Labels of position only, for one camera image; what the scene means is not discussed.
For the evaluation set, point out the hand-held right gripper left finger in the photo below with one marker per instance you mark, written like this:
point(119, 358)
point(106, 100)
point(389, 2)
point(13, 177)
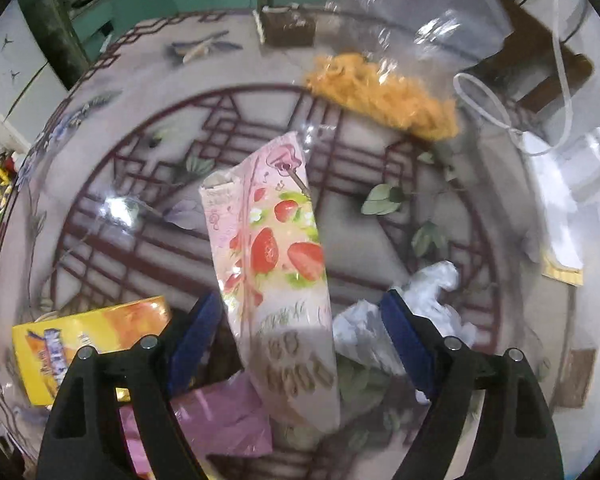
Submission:
point(196, 342)

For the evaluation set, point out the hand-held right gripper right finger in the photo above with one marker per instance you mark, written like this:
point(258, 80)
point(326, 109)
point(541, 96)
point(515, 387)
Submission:
point(409, 345)

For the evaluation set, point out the pink strawberry print snack pouch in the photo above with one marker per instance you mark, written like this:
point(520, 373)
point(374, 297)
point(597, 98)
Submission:
point(275, 260)

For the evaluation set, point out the crumpled white paper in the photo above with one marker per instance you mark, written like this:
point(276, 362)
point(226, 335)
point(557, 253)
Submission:
point(432, 285)

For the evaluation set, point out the pink flat packet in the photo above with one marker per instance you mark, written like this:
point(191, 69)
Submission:
point(220, 420)

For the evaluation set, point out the yellow orange candy box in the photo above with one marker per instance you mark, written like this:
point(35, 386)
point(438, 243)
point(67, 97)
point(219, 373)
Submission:
point(35, 355)

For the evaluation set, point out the small brown box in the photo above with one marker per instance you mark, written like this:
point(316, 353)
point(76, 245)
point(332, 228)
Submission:
point(576, 377)

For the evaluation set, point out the gold edged flat packet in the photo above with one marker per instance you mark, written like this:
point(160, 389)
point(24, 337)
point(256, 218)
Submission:
point(562, 271)

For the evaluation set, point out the clear bag of orange snacks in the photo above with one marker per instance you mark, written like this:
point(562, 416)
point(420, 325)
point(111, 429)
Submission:
point(390, 95)

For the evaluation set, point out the dark brown box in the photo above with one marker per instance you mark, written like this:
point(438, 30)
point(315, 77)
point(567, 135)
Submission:
point(287, 27)

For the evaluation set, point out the green cabinet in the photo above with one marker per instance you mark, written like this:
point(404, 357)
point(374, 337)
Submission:
point(140, 0)

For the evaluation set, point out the dark post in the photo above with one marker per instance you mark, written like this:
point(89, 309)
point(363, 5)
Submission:
point(60, 30)

